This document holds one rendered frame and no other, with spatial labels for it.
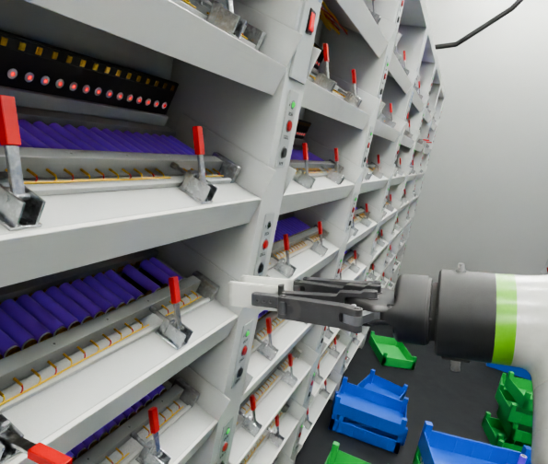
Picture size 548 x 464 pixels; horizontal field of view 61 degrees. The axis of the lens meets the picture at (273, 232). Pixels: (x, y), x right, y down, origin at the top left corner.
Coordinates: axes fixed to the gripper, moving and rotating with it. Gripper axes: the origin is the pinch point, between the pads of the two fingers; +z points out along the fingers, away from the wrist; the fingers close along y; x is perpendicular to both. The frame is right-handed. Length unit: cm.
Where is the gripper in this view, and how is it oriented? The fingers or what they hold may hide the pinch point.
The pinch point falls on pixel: (260, 292)
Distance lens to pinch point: 58.2
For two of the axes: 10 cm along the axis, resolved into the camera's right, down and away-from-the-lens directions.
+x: 0.0, -9.9, -1.4
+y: 3.7, -1.3, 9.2
